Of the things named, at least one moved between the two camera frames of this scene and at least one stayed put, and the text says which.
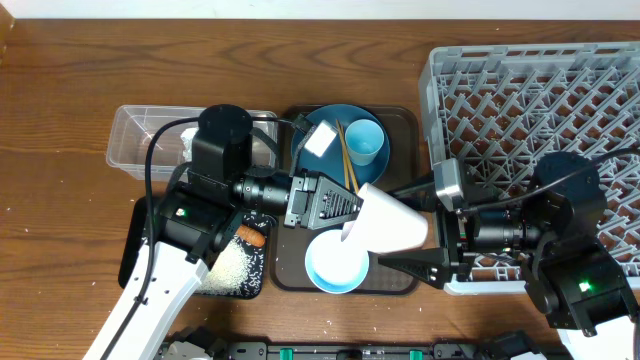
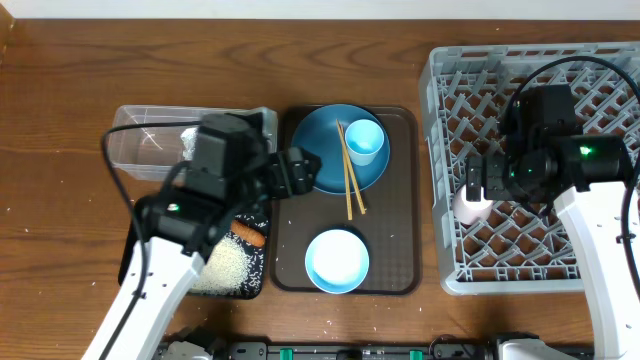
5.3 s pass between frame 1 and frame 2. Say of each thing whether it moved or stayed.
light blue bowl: stayed
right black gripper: moved
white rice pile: stayed
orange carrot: stayed
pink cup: moved
